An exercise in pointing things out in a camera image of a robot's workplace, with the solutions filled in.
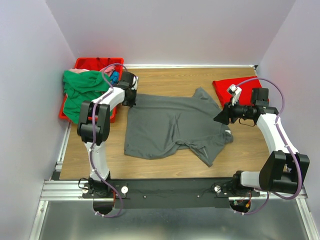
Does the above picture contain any red plastic bin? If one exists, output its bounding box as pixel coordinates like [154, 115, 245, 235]
[58, 57, 124, 123]

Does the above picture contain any folded red t shirt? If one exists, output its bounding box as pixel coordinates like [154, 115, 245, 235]
[212, 75, 263, 110]

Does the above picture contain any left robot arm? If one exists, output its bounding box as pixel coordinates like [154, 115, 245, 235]
[77, 71, 139, 198]

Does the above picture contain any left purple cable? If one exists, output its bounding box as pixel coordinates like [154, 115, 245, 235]
[88, 63, 126, 219]

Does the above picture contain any green t shirt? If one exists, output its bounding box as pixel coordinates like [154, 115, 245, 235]
[62, 70, 111, 124]

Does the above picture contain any grey t shirt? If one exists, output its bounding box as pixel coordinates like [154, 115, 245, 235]
[124, 87, 234, 167]

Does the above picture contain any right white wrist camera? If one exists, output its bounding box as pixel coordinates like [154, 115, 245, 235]
[227, 84, 242, 106]

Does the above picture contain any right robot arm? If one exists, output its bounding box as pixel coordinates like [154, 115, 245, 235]
[214, 84, 310, 199]

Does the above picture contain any aluminium frame rail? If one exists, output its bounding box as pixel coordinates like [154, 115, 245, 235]
[30, 118, 320, 240]

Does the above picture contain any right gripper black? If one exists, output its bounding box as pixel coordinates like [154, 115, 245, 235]
[213, 96, 252, 125]

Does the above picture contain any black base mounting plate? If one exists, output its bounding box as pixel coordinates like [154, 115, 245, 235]
[78, 177, 259, 209]

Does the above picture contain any blue t shirt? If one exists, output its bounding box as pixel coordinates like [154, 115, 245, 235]
[109, 71, 120, 86]

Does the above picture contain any pink t shirt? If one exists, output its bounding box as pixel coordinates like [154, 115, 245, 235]
[68, 65, 116, 77]

